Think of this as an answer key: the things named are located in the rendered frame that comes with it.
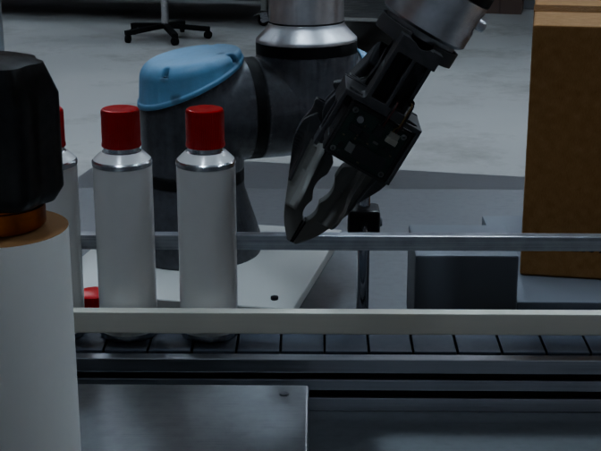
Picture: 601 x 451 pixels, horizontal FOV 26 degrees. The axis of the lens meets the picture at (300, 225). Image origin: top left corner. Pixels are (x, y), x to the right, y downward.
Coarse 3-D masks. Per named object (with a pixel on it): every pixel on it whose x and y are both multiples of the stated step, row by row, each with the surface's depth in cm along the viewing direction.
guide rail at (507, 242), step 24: (168, 240) 117; (240, 240) 117; (264, 240) 117; (288, 240) 117; (312, 240) 117; (336, 240) 117; (360, 240) 117; (384, 240) 117; (408, 240) 117; (432, 240) 117; (456, 240) 117; (480, 240) 117; (504, 240) 117; (528, 240) 117; (552, 240) 117; (576, 240) 117; (600, 240) 117
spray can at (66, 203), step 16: (64, 144) 111; (64, 160) 110; (64, 176) 110; (64, 192) 111; (48, 208) 111; (64, 208) 111; (80, 240) 114; (80, 256) 114; (80, 272) 114; (80, 288) 115; (80, 304) 115
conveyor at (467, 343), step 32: (96, 352) 113; (128, 352) 113; (160, 352) 113; (192, 352) 114; (224, 352) 113; (256, 352) 113; (288, 352) 113; (320, 352) 113; (352, 352) 113; (384, 352) 113; (416, 352) 113; (448, 352) 113; (480, 352) 112; (512, 352) 112; (544, 352) 112; (576, 352) 112
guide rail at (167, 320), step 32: (96, 320) 112; (128, 320) 112; (160, 320) 112; (192, 320) 112; (224, 320) 112; (256, 320) 112; (288, 320) 112; (320, 320) 112; (352, 320) 112; (384, 320) 112; (416, 320) 112; (448, 320) 112; (480, 320) 112; (512, 320) 112; (544, 320) 112; (576, 320) 112
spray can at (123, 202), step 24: (120, 120) 109; (120, 144) 110; (96, 168) 111; (120, 168) 110; (144, 168) 111; (96, 192) 111; (120, 192) 110; (144, 192) 111; (96, 216) 112; (120, 216) 111; (144, 216) 112; (96, 240) 113; (120, 240) 111; (144, 240) 112; (120, 264) 112; (144, 264) 113; (120, 288) 113; (144, 288) 114; (120, 336) 114; (144, 336) 115
